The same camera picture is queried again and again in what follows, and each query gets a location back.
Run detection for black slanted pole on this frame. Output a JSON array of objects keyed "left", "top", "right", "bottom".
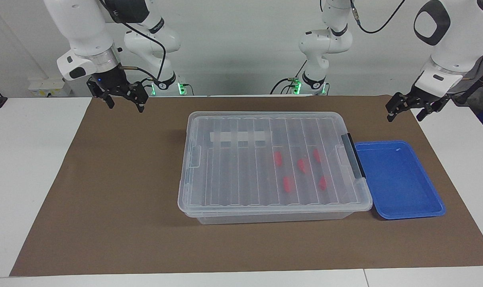
[{"left": 457, "top": 64, "right": 483, "bottom": 105}]

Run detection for brown table mat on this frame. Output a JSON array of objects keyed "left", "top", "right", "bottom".
[{"left": 10, "top": 95, "right": 483, "bottom": 277}]

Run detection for black left base cable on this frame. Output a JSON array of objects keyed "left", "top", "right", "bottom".
[{"left": 270, "top": 60, "right": 308, "bottom": 95}]

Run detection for white label strip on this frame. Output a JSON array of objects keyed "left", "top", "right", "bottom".
[{"left": 210, "top": 131, "right": 272, "bottom": 143}]

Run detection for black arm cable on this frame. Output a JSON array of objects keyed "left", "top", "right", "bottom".
[
  {"left": 100, "top": 0, "right": 166, "bottom": 82},
  {"left": 350, "top": 0, "right": 406, "bottom": 34}
]

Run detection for black base cable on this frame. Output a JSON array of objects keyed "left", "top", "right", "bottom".
[
  {"left": 140, "top": 77, "right": 156, "bottom": 96},
  {"left": 270, "top": 60, "right": 308, "bottom": 95}
]

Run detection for black right base cable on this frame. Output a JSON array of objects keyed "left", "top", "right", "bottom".
[{"left": 140, "top": 77, "right": 156, "bottom": 96}]

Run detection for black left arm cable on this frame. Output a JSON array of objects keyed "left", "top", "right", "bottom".
[{"left": 350, "top": 0, "right": 406, "bottom": 34}]

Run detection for clear ribbed plastic lid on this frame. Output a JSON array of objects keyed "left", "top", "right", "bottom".
[{"left": 178, "top": 111, "right": 373, "bottom": 218}]

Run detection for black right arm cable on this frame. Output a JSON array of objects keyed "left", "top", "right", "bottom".
[{"left": 100, "top": 0, "right": 166, "bottom": 82}]

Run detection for clear plastic storage box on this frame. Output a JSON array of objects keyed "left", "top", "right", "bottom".
[{"left": 179, "top": 112, "right": 373, "bottom": 224}]

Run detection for black box latch handle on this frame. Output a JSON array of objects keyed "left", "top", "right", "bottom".
[{"left": 342, "top": 134, "right": 366, "bottom": 179}]

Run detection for blue plastic tray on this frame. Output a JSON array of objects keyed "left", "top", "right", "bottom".
[{"left": 354, "top": 140, "right": 446, "bottom": 220}]

